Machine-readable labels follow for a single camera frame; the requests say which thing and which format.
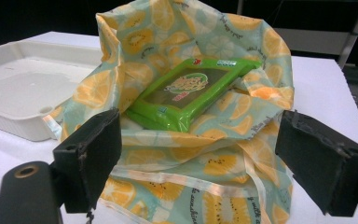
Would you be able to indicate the green snack packet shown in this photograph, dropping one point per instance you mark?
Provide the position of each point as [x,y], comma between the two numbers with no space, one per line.
[186,93]

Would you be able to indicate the grey metal stand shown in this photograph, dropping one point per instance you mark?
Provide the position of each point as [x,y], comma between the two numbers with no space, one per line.
[320,34]

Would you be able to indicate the white plastic tray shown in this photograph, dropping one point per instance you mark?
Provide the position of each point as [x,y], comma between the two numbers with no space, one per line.
[24,90]

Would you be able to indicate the fruit print fabric bag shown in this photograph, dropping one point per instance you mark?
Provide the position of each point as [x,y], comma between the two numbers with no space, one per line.
[217,161]

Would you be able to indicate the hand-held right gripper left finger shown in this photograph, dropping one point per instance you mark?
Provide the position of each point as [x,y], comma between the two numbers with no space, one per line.
[90,155]

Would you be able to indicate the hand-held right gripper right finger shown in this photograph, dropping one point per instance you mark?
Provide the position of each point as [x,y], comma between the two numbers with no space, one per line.
[320,158]

